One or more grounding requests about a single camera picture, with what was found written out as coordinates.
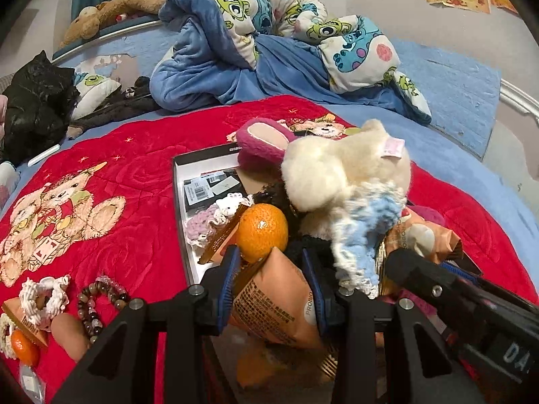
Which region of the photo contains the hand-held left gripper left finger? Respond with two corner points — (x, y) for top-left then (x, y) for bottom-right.
(51, 245), (242, 404)

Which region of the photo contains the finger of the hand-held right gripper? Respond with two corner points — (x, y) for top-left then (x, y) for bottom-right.
(385, 247), (500, 326)
(441, 260), (539, 317)

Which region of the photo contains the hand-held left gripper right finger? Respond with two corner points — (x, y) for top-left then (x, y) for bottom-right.
(300, 249), (485, 404)

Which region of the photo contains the blue crochet scrunchie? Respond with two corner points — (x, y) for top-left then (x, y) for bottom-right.
(329, 185), (408, 300)

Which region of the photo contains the black shallow tray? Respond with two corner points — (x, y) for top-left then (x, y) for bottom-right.
(172, 142), (342, 404)

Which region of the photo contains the brown triangular snack packet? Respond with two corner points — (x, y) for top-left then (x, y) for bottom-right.
(199, 204), (250, 267)
(1, 298), (50, 349)

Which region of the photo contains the mandarin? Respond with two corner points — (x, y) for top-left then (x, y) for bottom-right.
(236, 203), (290, 264)
(10, 330), (41, 366)

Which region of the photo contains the grey-beige furry plush toy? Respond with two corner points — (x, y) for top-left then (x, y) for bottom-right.
(301, 210), (338, 240)

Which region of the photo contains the small white crochet scrunchie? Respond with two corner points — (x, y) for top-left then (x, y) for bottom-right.
(215, 193), (253, 222)

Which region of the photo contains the dark brown hair claw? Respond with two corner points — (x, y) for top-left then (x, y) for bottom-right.
(252, 180), (302, 222)

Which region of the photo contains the white paper card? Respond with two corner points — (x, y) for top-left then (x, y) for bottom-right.
(202, 170), (242, 198)

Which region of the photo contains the cream plush toy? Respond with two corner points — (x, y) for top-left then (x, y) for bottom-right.
(280, 119), (414, 236)

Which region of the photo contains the pink plush bear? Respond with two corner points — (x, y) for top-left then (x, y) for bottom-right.
(235, 118), (446, 229)

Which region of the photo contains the red printed blanket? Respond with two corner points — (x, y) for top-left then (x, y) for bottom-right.
(0, 95), (533, 404)

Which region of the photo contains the tan oval pouch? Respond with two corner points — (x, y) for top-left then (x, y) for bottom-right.
(51, 313), (92, 363)

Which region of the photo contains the blue bed sheet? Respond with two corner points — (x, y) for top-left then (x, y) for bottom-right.
(0, 29), (539, 270)

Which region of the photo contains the dark brown garment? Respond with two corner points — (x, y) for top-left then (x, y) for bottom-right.
(67, 76), (163, 139)

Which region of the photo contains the white tube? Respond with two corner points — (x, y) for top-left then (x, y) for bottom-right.
(27, 144), (62, 167)

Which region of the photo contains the clear plastic packet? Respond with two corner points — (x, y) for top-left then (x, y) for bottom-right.
(19, 364), (46, 402)

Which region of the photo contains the black scrunchie white lace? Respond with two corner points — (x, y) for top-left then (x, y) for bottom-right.
(0, 315), (18, 360)

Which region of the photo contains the small monster-print pillow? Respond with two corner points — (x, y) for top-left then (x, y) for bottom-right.
(69, 60), (123, 122)

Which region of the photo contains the blue monster-print quilt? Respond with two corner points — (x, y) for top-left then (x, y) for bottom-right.
(149, 0), (434, 126)

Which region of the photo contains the long white printed pillow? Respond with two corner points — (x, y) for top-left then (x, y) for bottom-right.
(0, 161), (21, 207)

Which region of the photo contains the black puffer jacket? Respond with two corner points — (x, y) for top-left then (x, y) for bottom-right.
(0, 50), (81, 165)

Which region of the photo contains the brown teddy bear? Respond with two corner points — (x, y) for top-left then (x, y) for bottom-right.
(59, 0), (178, 49)

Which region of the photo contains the brown bead bracelet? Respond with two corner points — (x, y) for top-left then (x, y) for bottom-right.
(77, 275), (130, 344)

